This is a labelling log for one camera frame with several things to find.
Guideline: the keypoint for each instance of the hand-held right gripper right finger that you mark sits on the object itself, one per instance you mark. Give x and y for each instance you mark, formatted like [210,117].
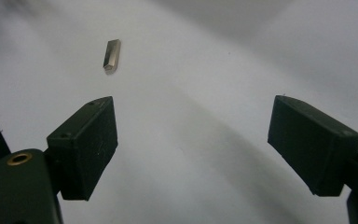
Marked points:
[313,146]

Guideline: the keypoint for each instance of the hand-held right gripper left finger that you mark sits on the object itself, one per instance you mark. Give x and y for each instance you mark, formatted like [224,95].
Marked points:
[84,146]

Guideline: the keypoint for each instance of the small silver metal hexagonal bar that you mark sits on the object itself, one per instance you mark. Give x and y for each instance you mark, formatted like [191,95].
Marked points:
[112,56]

